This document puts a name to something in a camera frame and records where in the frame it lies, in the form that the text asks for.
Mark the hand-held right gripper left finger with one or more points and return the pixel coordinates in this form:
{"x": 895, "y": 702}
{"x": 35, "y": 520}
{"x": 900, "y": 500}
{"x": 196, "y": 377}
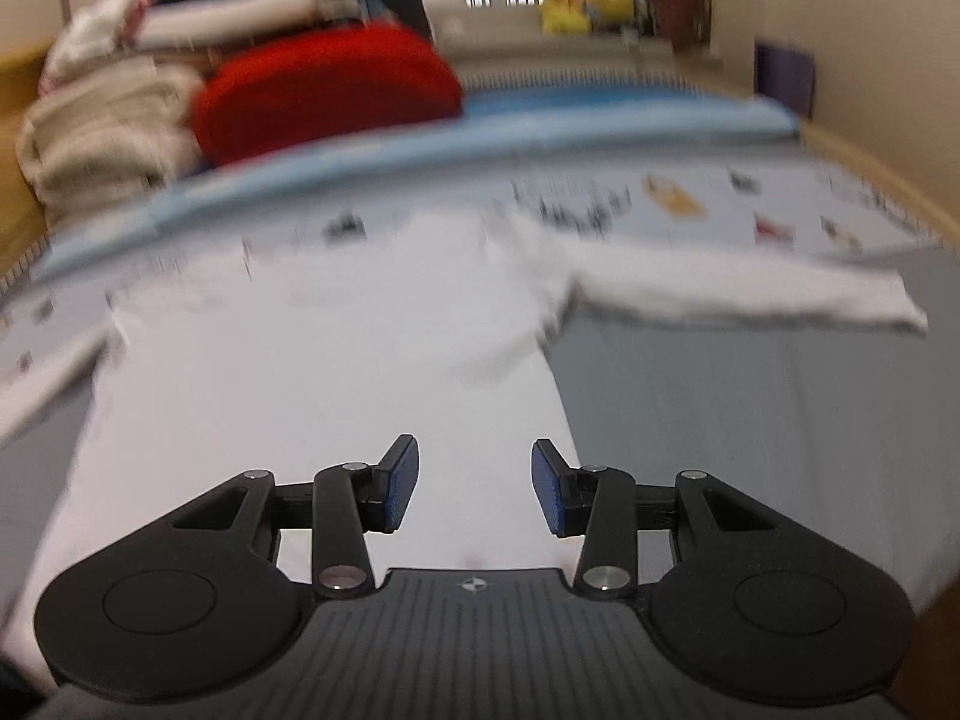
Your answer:
{"x": 397, "y": 487}

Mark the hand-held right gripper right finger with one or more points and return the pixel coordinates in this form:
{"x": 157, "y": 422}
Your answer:
{"x": 551, "y": 491}

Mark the white long-sleeved shirt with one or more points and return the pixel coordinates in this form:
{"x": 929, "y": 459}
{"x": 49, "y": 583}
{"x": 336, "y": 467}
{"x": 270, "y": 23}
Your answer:
{"x": 337, "y": 360}

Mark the grey deer-print bedsheet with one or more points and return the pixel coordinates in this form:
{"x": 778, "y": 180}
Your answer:
{"x": 750, "y": 427}

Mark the light blue folded duvet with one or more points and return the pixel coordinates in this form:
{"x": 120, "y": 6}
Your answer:
{"x": 600, "y": 116}

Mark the red folded blanket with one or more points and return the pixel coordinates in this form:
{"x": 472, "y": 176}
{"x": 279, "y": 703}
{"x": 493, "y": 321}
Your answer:
{"x": 322, "y": 90}

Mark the white window sill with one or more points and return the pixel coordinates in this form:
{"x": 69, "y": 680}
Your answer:
{"x": 510, "y": 41}

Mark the cream fleece folded blanket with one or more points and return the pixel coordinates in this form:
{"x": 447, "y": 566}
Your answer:
{"x": 105, "y": 135}

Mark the purple bag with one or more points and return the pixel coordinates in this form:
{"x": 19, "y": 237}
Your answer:
{"x": 784, "y": 79}

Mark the yellow plush toy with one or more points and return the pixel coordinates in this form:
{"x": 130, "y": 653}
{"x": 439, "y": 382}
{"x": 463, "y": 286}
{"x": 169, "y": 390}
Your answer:
{"x": 609, "y": 4}
{"x": 562, "y": 11}

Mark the white folded cloth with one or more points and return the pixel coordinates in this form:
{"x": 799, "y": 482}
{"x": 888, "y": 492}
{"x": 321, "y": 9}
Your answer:
{"x": 247, "y": 11}

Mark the dark red pillow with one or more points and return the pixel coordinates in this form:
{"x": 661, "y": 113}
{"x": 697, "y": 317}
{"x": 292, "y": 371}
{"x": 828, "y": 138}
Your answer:
{"x": 679, "y": 4}

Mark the white and pink cloth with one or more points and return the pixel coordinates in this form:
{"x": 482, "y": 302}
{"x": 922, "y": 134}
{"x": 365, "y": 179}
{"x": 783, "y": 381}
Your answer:
{"x": 97, "y": 22}

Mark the wooden bed frame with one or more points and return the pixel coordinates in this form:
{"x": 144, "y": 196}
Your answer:
{"x": 885, "y": 172}

